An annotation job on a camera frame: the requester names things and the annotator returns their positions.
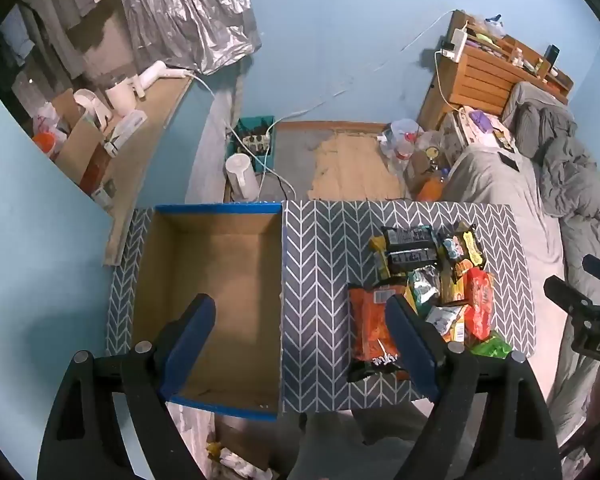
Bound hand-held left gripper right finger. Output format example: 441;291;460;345
384;295;563;480

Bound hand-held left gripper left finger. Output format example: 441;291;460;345
36;292;217;480

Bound white snack packet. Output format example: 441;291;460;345
425;305;462;341

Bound large orange chip bag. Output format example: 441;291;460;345
347;282;421;383

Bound small yellow snack packet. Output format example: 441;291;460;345
450;310;469;344

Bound yellow brown snack packet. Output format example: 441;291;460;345
440;270;471;307

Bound blue-rimmed cardboard box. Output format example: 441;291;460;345
129;202;285;421

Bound red snack packet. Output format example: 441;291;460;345
462;267;496;341

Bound bright green snack packet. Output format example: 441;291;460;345
470;332;514;359

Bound black snack packet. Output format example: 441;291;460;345
383;225;437;252
387;247;440;277

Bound long yellow snack packet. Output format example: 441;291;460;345
369;236;396;281

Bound silver green snack packet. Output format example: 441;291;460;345
407;265;441;316

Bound dark multicoloured snack packet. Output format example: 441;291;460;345
440;222;487;274

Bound grey duvet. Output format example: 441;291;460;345
502;81;600;266

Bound grey bed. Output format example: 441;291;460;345
442;82;600;461

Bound crumpled paper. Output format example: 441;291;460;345
205;440;277;480

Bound orange drink bottle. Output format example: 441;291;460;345
417;167;451;202

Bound white electric kettle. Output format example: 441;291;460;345
224;154;261;202

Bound white box with purple item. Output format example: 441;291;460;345
445;107;502;149

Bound clear plastic bottle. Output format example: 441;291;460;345
392;140;414;177

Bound teal plastic crate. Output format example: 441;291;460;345
225;115;276;172

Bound wooden counter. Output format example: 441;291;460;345
102;75;196;266

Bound power strip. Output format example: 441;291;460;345
242;132;271;154

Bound clear plastic bag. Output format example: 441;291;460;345
380;118;427;161

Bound wooden headboard shelf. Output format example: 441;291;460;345
417;9;576;131

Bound brown cardboard box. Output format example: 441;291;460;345
54;102;117;192

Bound white carton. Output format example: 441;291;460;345
104;110;149;155

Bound white cup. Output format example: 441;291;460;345
104;80;139;114

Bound white charger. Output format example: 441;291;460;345
442;27;469;64

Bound white hair dryer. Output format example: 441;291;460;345
130;60;191;99

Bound silver plastic sheet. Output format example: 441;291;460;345
112;0;264;76

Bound hanging clothes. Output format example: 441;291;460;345
0;0;131;92

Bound black cable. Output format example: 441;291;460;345
259;169;297;202

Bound white power cable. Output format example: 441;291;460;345
187;72;243;153

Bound white wall cable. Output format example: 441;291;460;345
274;9;456;127

